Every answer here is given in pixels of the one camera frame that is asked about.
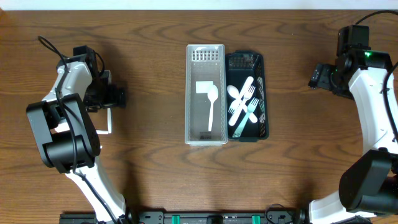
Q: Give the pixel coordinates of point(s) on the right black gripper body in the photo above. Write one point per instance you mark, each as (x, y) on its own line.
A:
(336, 82)

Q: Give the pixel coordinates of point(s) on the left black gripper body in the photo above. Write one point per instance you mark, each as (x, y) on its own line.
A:
(116, 98)

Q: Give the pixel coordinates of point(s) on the white plastic spoon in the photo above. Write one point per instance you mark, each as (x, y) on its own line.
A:
(109, 120)
(212, 96)
(234, 93)
(102, 132)

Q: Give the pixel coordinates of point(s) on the pale green plastic fork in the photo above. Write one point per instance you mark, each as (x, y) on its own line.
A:
(251, 108)

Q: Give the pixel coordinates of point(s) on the white plastic fork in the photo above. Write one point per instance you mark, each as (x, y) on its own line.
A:
(248, 94)
(245, 87)

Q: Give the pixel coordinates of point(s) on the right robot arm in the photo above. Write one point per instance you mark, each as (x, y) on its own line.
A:
(369, 187)

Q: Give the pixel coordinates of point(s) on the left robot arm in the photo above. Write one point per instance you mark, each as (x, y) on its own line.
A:
(67, 124)

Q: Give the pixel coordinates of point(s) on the black plastic basket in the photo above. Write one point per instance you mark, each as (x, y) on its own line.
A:
(240, 65)

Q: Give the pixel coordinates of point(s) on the white label sticker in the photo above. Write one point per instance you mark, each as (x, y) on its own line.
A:
(203, 86)

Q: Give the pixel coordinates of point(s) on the clear plastic basket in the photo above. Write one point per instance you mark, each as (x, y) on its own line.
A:
(205, 62)

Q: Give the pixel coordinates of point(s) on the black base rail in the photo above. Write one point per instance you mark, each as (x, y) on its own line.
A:
(270, 216)

